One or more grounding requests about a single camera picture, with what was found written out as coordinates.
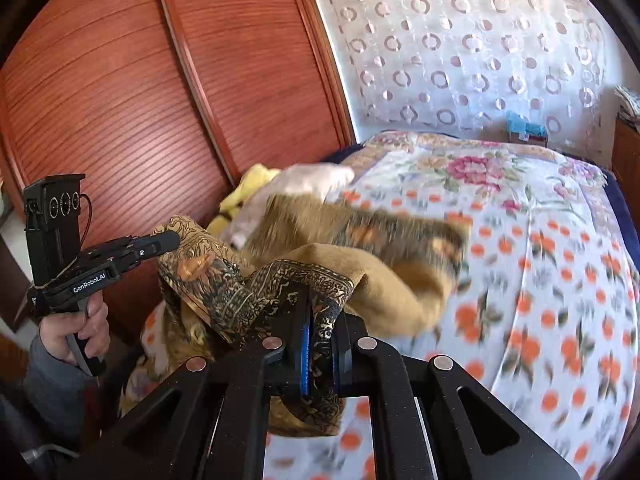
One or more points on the stack of newspapers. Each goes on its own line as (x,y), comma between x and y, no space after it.
(629,105)

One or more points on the sheer curtain with circle pattern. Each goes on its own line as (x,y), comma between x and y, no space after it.
(450,35)

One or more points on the wooden cabinet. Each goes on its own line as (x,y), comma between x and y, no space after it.
(627,155)

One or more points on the red-brown wooden wardrobe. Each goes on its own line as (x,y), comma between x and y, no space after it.
(150,85)

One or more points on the yellow cloth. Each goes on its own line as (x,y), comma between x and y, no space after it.
(250,180)

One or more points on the person's left hand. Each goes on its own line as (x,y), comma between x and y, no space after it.
(55,335)

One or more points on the white crumpled cloth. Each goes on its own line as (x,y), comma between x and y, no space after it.
(310,180)

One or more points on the person's left forearm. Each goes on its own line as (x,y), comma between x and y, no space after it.
(55,390)

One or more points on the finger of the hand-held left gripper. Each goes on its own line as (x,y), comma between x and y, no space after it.
(160,244)

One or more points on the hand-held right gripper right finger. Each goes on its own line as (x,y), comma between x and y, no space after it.
(337,375)

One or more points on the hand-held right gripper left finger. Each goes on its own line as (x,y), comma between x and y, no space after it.
(304,360)

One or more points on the brown paisley patterned garment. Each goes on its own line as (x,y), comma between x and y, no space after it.
(390,285)

